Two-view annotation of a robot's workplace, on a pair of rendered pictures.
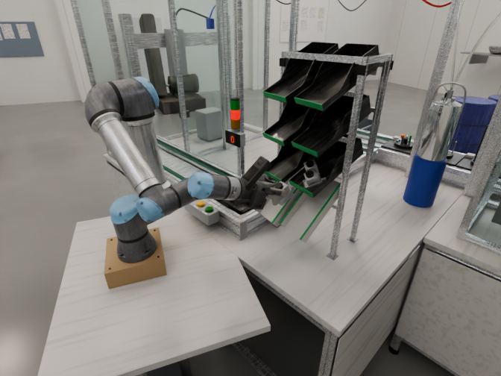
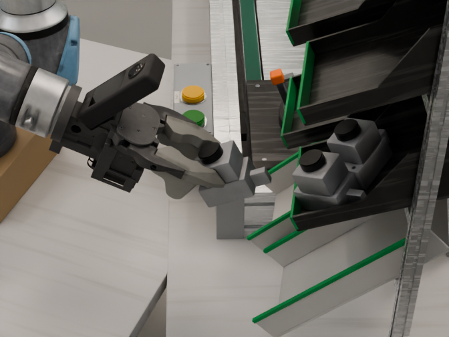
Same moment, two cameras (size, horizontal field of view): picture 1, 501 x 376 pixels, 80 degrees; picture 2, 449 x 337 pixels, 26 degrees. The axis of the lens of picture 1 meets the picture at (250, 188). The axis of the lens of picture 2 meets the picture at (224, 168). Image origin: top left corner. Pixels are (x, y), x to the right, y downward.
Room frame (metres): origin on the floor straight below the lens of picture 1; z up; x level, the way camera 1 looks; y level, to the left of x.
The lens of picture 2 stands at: (0.30, -0.71, 2.00)
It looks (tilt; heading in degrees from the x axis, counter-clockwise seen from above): 41 degrees down; 42
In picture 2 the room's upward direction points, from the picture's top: straight up
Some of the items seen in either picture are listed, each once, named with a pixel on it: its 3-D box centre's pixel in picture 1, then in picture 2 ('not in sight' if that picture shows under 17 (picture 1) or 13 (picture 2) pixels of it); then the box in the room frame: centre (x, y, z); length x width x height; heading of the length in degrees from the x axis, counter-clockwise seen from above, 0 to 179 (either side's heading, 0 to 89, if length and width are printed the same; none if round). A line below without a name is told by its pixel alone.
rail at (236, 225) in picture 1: (191, 195); (224, 55); (1.46, 0.33, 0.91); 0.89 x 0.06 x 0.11; 43
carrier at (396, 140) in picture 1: (405, 139); not in sight; (2.08, -1.13, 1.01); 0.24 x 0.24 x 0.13; 43
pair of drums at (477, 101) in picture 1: (482, 127); not in sight; (4.27, -3.38, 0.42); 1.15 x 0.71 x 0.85; 111
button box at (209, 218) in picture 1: (201, 210); (193, 109); (1.28, 0.25, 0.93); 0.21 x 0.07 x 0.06; 43
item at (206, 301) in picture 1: (153, 265); (6, 189); (0.98, 0.41, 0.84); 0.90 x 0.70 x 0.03; 20
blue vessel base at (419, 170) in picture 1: (423, 179); not in sight; (1.48, -0.96, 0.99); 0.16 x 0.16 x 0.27
